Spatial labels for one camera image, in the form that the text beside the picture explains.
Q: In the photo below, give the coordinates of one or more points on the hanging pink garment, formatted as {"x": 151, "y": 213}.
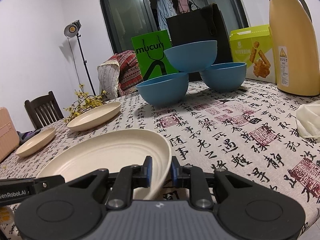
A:
{"x": 183, "y": 1}

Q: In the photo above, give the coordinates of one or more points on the cream plate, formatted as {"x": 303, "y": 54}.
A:
{"x": 36, "y": 142}
{"x": 95, "y": 116}
{"x": 105, "y": 152}

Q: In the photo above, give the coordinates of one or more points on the grey purple pouch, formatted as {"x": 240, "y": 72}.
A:
{"x": 28, "y": 136}

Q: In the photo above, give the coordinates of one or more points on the yellow-green snack box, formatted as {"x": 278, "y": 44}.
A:
{"x": 250, "y": 52}

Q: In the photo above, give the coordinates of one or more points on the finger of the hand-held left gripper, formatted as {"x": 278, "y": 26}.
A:
{"x": 50, "y": 183}

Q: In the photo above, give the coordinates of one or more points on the calligraphy print tablecloth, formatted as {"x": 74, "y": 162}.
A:
{"x": 225, "y": 142}

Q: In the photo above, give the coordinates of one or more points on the crumpled white cloth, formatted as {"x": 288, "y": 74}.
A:
{"x": 310, "y": 122}

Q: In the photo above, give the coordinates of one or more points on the hanging light blue shirt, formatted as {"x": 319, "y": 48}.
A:
{"x": 165, "y": 10}

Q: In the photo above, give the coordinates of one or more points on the pink ribbed vanity case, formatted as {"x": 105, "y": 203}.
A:
{"x": 7, "y": 135}

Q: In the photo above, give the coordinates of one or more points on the green paper bag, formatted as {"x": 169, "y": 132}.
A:
{"x": 150, "y": 47}

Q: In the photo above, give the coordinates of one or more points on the blue bowl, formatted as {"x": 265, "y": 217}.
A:
{"x": 222, "y": 78}
{"x": 162, "y": 90}
{"x": 190, "y": 57}

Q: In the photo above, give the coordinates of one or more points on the yellow flower branch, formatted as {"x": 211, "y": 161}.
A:
{"x": 87, "y": 102}

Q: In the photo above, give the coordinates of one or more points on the black paper bag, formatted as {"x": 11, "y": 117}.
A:
{"x": 195, "y": 27}

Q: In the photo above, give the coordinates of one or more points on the dark wooden chair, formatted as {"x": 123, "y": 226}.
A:
{"x": 43, "y": 110}

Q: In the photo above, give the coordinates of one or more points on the black light stand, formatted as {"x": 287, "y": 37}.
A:
{"x": 72, "y": 28}

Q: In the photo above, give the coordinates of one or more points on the black framed sliding door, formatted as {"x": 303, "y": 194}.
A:
{"x": 125, "y": 17}

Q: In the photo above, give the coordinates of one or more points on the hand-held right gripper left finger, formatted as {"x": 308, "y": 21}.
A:
{"x": 149, "y": 172}

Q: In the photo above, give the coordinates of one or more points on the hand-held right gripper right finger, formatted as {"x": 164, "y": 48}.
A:
{"x": 174, "y": 173}

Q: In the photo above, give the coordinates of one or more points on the yellow thermos jug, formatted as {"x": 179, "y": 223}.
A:
{"x": 295, "y": 42}

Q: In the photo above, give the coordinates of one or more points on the red patterned quilted blanket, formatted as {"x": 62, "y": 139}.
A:
{"x": 127, "y": 72}

